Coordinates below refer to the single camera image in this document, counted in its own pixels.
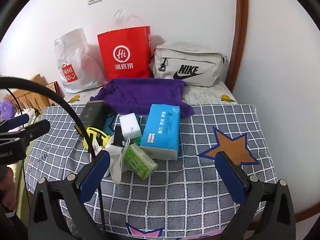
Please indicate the purple plush toy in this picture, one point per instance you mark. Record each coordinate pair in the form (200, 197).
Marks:
(6, 108)

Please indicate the blue pouch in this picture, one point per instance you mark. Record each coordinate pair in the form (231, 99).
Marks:
(108, 126)

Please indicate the white glove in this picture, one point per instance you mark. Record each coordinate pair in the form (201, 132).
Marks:
(116, 165)

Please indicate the purple towel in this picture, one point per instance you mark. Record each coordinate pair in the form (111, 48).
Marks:
(140, 92)

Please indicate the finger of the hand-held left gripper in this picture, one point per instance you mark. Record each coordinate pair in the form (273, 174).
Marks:
(17, 120)
(37, 128)

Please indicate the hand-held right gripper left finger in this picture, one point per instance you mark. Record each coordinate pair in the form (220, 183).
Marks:
(95, 171)

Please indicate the black plastic clip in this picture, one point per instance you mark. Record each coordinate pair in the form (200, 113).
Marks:
(118, 136)

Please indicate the green white packet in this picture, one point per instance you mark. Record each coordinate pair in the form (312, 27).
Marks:
(139, 122)

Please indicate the pale green bedding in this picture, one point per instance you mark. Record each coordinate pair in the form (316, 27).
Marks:
(21, 180)

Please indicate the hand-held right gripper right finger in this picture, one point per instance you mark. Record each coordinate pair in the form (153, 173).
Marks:
(230, 177)

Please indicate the green wipes packet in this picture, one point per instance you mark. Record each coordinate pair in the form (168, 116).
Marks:
(140, 162)

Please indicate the blue tissue pack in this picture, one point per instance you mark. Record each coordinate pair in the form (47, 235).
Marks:
(162, 135)

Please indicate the sticker sheet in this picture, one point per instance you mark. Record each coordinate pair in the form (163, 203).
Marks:
(96, 146)

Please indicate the person's left hand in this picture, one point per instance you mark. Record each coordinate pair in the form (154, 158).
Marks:
(8, 180)

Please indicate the yellow mini duffel bag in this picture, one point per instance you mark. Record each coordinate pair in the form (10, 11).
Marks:
(93, 131)

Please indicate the white rectangular box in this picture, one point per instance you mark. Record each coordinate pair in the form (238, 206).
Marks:
(130, 125)

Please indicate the wooden furniture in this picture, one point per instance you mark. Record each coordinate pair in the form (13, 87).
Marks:
(37, 95)

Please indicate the white plastic shopping bag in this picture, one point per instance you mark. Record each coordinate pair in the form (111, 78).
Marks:
(80, 55)

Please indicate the grey checkered blanket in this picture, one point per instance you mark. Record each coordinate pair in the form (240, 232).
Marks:
(187, 192)

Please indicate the dark green book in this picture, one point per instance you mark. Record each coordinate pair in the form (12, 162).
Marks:
(93, 112)

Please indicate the red patterned box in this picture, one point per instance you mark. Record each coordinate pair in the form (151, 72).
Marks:
(53, 87)

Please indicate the red paper bag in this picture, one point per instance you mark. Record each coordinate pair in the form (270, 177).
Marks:
(136, 37)

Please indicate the brown wooden door frame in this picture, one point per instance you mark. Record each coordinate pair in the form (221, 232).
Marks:
(240, 30)

